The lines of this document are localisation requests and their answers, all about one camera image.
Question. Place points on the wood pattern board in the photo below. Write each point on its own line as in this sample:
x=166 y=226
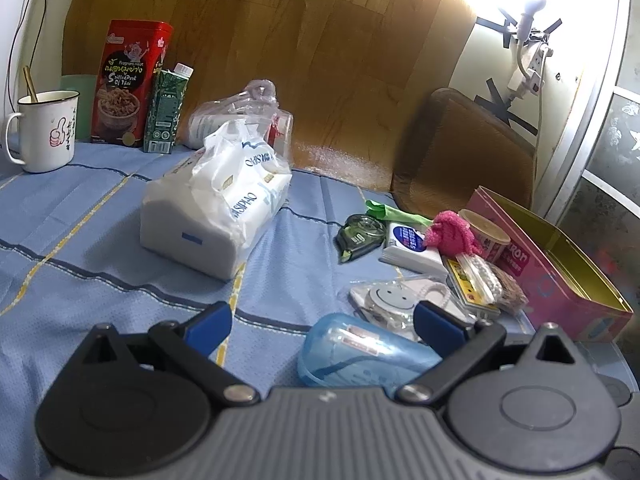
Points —
x=325 y=60

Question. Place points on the green drink carton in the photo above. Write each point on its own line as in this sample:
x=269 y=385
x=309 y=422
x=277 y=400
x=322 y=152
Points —
x=165 y=110

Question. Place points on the yellow card box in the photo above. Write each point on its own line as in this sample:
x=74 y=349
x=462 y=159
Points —
x=467 y=295

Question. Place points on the brown speckled packet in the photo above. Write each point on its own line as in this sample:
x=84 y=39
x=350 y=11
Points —
x=510 y=290

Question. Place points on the pink tin box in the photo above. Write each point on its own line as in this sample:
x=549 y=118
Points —
x=550 y=290

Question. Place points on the white power strip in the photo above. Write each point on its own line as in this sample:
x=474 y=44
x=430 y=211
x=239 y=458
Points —
x=532 y=62

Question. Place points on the frosted glass sliding door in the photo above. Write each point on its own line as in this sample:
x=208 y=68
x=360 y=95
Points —
x=610 y=160

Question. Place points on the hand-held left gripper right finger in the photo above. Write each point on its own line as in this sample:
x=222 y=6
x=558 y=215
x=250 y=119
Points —
x=440 y=325

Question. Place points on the blue plastic case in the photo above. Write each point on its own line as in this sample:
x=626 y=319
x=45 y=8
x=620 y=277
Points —
x=350 y=355

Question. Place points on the green plastic tool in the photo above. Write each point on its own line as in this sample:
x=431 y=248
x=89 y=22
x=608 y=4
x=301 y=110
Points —
x=395 y=212

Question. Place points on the white enamel mug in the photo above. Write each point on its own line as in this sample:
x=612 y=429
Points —
x=47 y=130

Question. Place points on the red snack tin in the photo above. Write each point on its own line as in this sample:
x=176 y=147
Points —
x=125 y=85

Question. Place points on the light green plastic container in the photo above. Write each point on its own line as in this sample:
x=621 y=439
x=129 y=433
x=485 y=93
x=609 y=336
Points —
x=82 y=110

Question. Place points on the small round can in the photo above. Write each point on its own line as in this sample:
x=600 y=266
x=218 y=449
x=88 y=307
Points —
x=487 y=240

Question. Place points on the pink fluffy cloth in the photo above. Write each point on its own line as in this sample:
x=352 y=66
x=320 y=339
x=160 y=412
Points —
x=450 y=232

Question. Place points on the white tissue pack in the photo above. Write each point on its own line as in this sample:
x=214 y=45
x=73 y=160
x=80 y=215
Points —
x=200 y=210

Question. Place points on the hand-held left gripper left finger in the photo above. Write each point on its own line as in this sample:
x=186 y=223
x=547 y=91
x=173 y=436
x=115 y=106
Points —
x=210 y=322

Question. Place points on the white wet wipes pack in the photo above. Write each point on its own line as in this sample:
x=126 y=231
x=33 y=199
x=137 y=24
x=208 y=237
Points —
x=407 y=247

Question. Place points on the white clip lamp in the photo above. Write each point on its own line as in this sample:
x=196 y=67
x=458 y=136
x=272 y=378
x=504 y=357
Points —
x=525 y=20

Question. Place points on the clear bag with white cup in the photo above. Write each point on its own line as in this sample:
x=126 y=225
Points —
x=215 y=120

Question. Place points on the silver foil packet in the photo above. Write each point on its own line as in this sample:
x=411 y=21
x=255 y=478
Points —
x=480 y=275

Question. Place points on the blue checked tablecloth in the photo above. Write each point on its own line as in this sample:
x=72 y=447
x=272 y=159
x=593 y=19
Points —
x=100 y=260

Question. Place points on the black tape cross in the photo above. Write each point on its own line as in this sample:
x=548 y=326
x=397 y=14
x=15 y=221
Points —
x=507 y=17
x=500 y=105

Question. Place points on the white smiley packet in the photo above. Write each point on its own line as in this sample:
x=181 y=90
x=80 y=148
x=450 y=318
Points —
x=387 y=300

